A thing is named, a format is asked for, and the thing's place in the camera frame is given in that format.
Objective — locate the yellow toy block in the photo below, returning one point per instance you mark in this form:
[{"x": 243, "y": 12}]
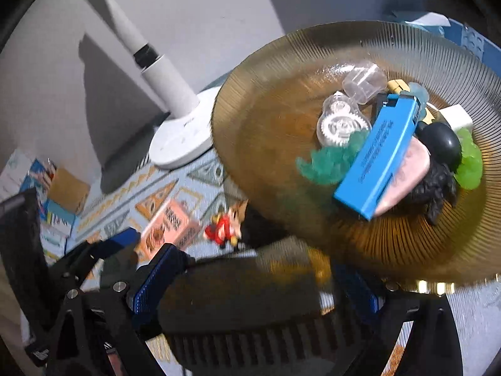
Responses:
[{"x": 397, "y": 87}]

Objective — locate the blue white carton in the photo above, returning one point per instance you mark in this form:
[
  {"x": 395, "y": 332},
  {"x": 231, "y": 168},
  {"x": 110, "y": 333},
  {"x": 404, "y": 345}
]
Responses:
[{"x": 56, "y": 223}]

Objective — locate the white cube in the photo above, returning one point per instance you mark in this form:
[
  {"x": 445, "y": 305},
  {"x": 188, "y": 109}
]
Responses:
[{"x": 458, "y": 117}]

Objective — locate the pink oval toy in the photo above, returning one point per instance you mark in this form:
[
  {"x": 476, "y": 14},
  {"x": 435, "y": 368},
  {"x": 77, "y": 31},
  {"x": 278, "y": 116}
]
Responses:
[{"x": 409, "y": 172}]

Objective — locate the patterned table mat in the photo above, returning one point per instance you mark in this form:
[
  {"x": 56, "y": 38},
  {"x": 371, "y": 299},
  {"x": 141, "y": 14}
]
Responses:
[{"x": 117, "y": 199}]

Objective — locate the small pale blue figurine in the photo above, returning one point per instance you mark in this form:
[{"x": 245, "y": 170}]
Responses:
[{"x": 419, "y": 93}]

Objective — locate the black box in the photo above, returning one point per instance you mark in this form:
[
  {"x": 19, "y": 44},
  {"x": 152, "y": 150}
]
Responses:
[{"x": 381, "y": 105}]

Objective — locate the blue plastic board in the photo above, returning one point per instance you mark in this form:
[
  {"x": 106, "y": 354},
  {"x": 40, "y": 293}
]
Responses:
[{"x": 475, "y": 41}]

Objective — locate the red clothed figurine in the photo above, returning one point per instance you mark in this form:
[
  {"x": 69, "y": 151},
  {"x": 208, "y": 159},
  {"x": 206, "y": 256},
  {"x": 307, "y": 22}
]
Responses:
[{"x": 221, "y": 229}]

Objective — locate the amber ribbed glass plate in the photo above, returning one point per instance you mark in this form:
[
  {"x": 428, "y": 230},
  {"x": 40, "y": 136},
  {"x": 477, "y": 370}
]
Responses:
[{"x": 274, "y": 133}]

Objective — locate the teal jelly toy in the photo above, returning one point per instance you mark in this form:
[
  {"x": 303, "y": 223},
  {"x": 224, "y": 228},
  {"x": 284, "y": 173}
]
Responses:
[{"x": 328, "y": 164}]

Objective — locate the clear plastic gear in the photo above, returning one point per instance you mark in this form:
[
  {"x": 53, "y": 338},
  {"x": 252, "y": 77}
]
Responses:
[
  {"x": 342, "y": 127},
  {"x": 339, "y": 103}
]

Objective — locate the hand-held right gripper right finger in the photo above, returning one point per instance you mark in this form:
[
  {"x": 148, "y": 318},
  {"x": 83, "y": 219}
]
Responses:
[{"x": 366, "y": 297}]

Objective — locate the black spiky figure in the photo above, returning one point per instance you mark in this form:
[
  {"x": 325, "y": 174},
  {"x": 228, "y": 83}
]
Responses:
[{"x": 434, "y": 192}]

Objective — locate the light blue tissue pack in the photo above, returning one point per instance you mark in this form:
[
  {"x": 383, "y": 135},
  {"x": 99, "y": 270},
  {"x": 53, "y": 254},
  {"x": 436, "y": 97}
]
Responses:
[{"x": 418, "y": 21}]

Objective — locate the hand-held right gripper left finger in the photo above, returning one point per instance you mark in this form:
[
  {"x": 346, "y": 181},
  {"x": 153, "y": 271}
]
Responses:
[{"x": 150, "y": 282}]

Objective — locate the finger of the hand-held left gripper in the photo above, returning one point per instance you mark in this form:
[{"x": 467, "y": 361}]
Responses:
[
  {"x": 121, "y": 238},
  {"x": 119, "y": 264}
]

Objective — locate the blue rectangular box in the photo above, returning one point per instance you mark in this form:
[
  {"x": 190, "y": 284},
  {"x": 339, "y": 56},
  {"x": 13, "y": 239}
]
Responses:
[{"x": 385, "y": 152}]

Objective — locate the bright green jelly toy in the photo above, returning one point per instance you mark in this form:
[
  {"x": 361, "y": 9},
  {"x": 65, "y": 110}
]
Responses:
[{"x": 469, "y": 160}]

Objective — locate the white desk lamp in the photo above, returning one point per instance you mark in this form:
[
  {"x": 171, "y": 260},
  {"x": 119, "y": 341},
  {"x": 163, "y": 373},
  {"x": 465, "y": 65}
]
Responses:
[{"x": 176, "y": 141}]

